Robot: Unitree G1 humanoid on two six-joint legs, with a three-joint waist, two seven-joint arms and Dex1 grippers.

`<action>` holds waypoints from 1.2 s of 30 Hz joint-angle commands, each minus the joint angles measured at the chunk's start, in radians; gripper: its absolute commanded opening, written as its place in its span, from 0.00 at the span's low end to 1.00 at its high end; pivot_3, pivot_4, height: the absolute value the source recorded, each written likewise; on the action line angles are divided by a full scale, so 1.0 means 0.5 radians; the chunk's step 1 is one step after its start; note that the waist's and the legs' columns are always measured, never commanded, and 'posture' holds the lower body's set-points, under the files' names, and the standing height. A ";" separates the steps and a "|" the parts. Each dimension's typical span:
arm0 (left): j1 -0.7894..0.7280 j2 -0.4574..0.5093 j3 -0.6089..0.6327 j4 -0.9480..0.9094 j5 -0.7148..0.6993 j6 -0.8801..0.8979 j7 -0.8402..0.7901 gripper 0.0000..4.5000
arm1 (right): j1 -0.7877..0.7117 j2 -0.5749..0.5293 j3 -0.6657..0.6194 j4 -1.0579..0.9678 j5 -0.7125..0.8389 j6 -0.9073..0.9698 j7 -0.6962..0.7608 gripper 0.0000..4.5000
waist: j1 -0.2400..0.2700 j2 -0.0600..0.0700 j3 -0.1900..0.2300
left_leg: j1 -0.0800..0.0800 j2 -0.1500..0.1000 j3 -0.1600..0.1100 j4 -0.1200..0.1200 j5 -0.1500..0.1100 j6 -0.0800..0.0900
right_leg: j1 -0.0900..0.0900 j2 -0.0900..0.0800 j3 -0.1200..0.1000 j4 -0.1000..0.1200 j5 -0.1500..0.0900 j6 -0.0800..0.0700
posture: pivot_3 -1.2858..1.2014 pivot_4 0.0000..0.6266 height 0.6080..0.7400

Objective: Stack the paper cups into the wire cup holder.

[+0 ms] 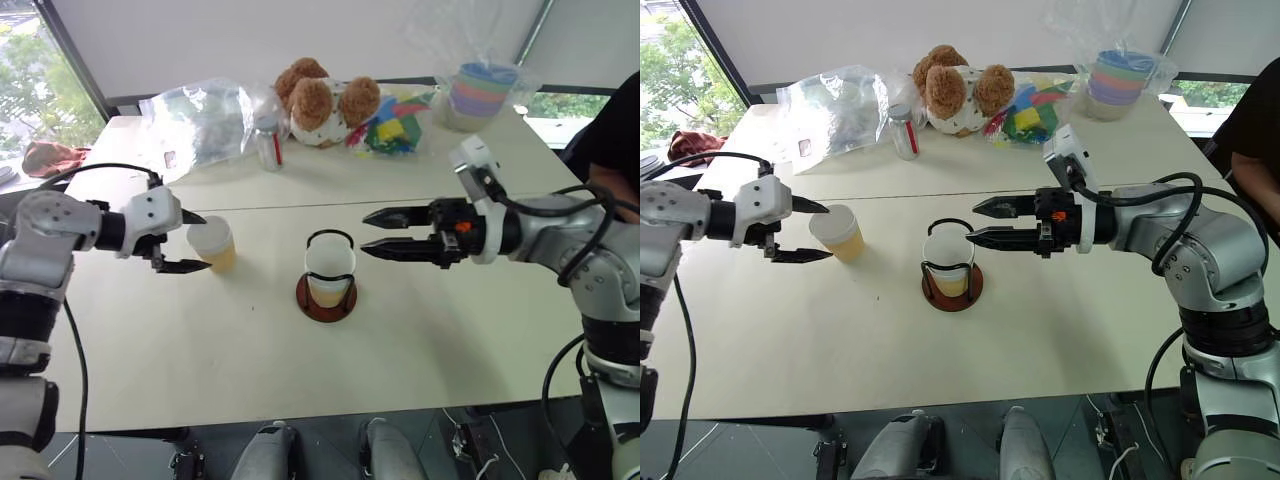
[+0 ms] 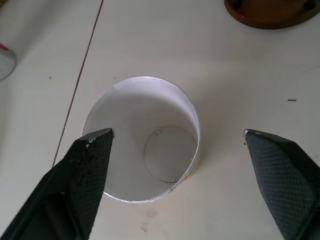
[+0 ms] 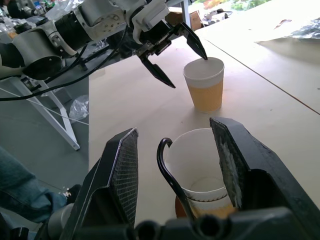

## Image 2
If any grey cylindrical can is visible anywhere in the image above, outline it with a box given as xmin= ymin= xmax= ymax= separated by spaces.
xmin=0 ymin=42 xmax=17 ymax=81

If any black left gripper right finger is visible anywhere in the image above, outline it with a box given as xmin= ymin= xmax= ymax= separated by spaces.
xmin=244 ymin=128 xmax=320 ymax=240

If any white paper cup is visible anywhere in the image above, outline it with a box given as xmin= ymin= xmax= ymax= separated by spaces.
xmin=81 ymin=75 xmax=201 ymax=203

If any brown round wooden holder base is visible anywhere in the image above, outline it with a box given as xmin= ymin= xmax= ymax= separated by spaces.
xmin=223 ymin=0 xmax=320 ymax=30

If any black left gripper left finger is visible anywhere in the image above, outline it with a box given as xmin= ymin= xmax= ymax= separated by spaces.
xmin=0 ymin=127 xmax=115 ymax=240

